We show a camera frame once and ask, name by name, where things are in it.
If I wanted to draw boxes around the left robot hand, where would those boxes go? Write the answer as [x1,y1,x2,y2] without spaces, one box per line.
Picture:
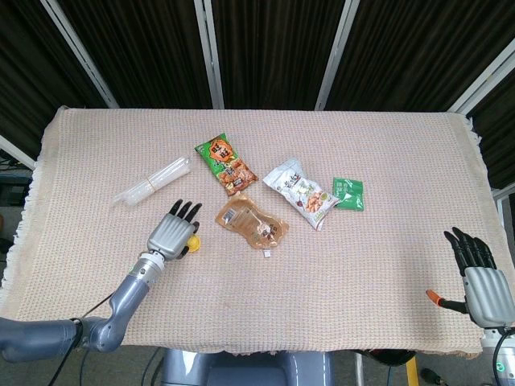
[146,199,203,261]

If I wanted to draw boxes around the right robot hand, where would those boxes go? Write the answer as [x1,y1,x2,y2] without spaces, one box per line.
[426,227,515,329]

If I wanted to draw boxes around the clear plastic bag roll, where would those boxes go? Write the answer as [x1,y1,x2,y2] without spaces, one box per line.
[111,156,192,208]

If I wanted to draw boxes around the brown spout pouch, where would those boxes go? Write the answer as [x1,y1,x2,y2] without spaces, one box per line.
[214,192,290,257]

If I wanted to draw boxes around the green rice cracker snack bag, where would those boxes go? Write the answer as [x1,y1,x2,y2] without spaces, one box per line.
[194,133,259,198]

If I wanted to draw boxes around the white snack bag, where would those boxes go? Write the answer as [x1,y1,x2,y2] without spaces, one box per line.
[262,158,341,232]

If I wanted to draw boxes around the grey robot torso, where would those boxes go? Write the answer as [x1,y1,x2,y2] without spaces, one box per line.
[159,347,336,386]

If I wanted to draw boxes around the beige woven tablecloth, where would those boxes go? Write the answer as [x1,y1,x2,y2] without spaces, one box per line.
[0,105,506,359]

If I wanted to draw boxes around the dark curtain panel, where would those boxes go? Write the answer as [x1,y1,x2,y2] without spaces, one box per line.
[324,0,515,113]
[211,0,347,110]
[469,82,515,191]
[0,0,110,160]
[56,0,213,109]

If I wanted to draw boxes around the green sachet packet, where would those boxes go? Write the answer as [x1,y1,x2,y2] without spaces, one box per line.
[332,177,366,211]

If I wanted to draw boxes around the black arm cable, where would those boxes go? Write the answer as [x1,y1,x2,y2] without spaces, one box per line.
[47,292,118,386]

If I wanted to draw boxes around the white frame post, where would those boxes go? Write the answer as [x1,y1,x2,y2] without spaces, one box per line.
[193,0,225,110]
[447,39,515,117]
[39,0,120,109]
[0,133,36,170]
[314,0,361,111]

